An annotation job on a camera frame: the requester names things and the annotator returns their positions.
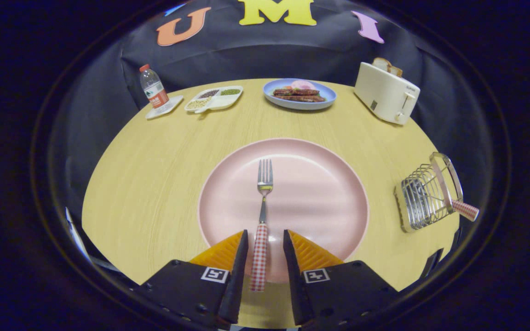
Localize spoon with checkered handle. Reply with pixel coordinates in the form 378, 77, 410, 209
405, 179, 480, 222

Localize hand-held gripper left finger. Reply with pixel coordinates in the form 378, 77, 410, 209
132, 229, 249, 329

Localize metal mesh basket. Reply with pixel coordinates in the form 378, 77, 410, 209
394, 152, 464, 233

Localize fork with checkered handle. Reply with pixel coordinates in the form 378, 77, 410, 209
250, 159, 274, 292

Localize pink plate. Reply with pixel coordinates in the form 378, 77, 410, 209
198, 138, 369, 284

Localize blue plate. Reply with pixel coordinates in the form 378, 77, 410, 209
263, 78, 337, 111

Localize white divided tray of beans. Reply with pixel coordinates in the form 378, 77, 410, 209
184, 86, 243, 114

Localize clear water bottle red cap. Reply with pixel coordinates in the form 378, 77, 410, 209
139, 64, 170, 109

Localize white toaster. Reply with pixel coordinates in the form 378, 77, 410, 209
354, 62, 421, 126

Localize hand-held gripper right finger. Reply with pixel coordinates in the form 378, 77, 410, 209
283, 229, 401, 329

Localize white square coaster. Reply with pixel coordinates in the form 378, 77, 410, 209
145, 95, 184, 120

